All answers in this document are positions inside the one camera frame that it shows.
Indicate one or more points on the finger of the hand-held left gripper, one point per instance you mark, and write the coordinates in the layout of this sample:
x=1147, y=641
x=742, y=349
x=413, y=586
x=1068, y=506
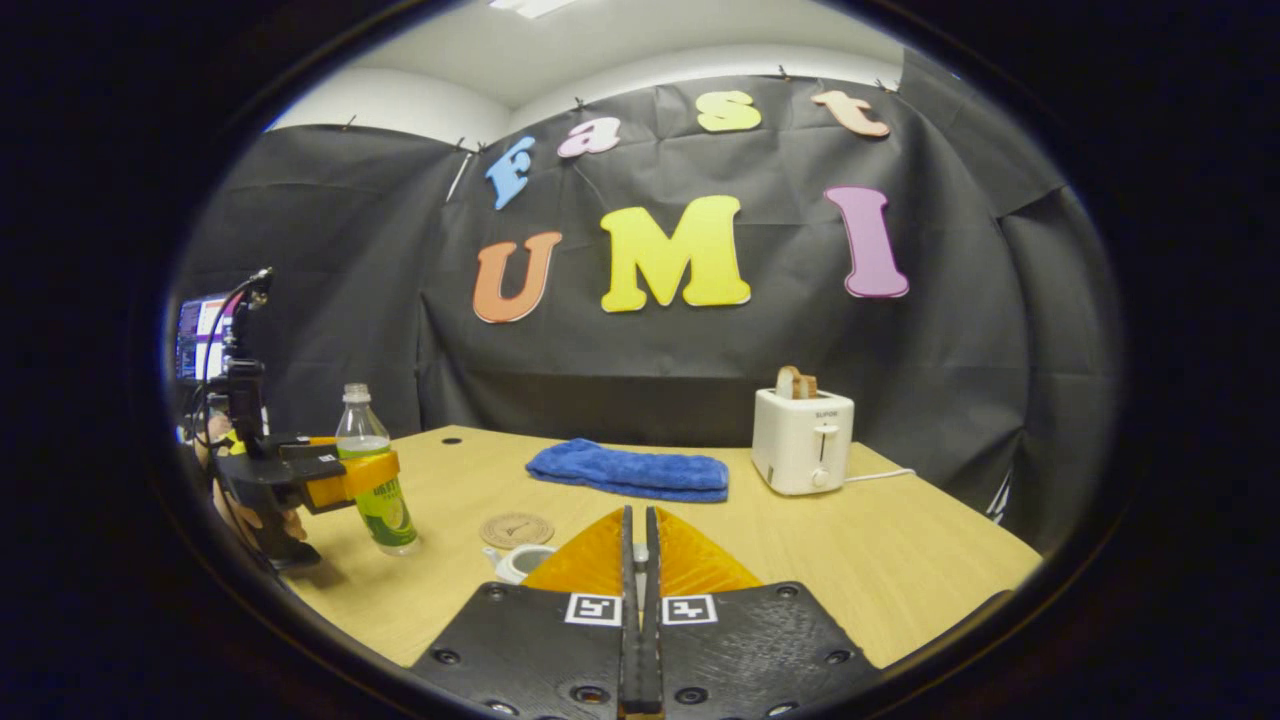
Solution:
x=350, y=480
x=318, y=441

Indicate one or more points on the bread slice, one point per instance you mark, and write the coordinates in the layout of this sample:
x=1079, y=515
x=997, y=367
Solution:
x=795, y=382

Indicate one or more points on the computer monitor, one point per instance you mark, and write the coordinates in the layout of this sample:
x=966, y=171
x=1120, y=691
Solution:
x=200, y=335

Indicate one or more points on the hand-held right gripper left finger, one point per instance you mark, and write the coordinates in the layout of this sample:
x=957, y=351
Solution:
x=540, y=650

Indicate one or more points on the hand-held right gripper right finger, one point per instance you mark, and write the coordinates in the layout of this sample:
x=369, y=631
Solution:
x=750, y=650

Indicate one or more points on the blue folded towel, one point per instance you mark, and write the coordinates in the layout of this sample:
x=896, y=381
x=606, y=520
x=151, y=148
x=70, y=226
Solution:
x=630, y=470

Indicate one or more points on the white teacup lid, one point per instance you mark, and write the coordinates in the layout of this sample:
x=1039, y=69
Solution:
x=640, y=560

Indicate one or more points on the round wooden coaster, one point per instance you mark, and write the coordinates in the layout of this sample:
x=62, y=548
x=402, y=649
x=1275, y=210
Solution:
x=517, y=530

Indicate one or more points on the white patterned panel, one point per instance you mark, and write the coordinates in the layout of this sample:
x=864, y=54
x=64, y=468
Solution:
x=998, y=497

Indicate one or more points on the clear green-label water bottle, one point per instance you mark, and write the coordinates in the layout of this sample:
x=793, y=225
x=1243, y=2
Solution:
x=385, y=520

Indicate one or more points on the white ceramic teacup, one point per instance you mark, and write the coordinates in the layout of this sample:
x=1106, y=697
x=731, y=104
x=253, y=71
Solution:
x=520, y=565

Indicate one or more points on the ceiling light panel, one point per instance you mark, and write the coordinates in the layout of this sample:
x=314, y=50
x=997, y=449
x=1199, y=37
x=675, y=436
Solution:
x=530, y=6

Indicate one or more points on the black backdrop cloth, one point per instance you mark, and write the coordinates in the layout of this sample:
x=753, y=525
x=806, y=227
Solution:
x=950, y=350

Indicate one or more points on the white toaster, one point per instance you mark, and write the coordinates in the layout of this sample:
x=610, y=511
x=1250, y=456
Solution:
x=795, y=445

